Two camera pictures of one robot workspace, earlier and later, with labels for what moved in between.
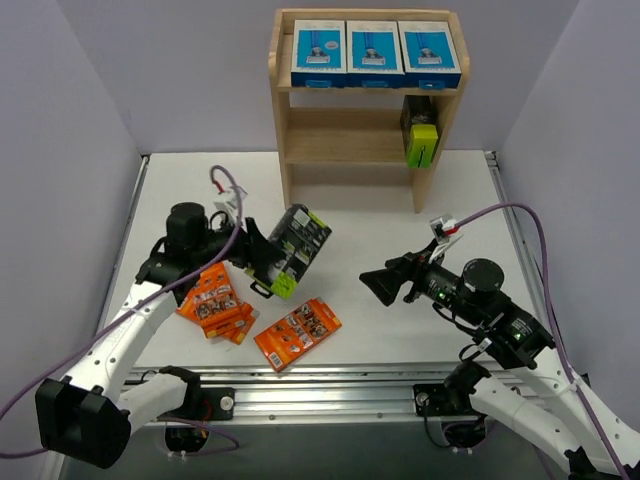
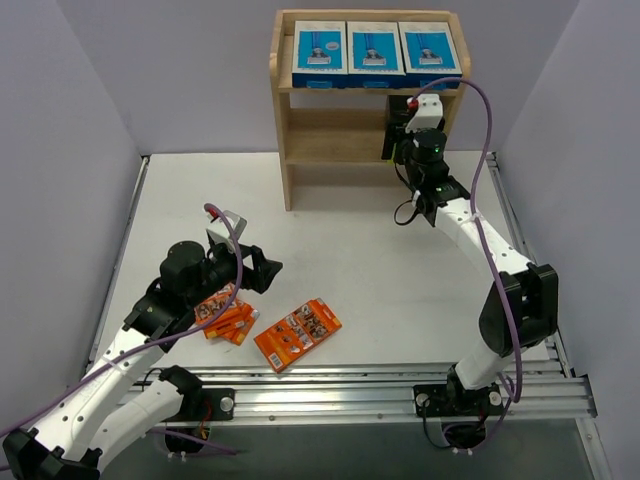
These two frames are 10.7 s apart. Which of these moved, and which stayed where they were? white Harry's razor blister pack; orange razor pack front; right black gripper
Moved: right black gripper
Stayed: white Harry's razor blister pack; orange razor pack front
